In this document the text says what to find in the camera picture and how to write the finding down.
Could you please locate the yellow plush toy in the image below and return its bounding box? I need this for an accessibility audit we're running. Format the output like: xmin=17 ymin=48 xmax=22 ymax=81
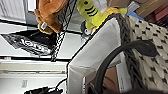
xmin=76 ymin=0 xmax=128 ymax=31

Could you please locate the flat box with portrait print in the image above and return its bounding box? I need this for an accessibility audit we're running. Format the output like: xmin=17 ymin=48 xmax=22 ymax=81
xmin=84 ymin=64 xmax=132 ymax=94

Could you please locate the orange plush toy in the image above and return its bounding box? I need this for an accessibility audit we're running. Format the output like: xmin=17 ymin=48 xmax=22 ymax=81
xmin=33 ymin=0 xmax=70 ymax=36

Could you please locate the black bag with white print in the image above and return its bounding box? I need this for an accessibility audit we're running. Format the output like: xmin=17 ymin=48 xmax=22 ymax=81
xmin=1 ymin=29 xmax=58 ymax=56

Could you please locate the brown cardboard box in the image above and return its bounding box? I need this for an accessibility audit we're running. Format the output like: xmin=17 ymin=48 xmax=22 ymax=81
xmin=109 ymin=0 xmax=168 ymax=18

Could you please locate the black wire shelf rack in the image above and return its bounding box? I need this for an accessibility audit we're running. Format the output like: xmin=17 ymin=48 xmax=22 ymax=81
xmin=49 ymin=0 xmax=80 ymax=63

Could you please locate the white wall outlet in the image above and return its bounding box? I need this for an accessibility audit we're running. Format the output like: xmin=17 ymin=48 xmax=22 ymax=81
xmin=20 ymin=79 xmax=30 ymax=89

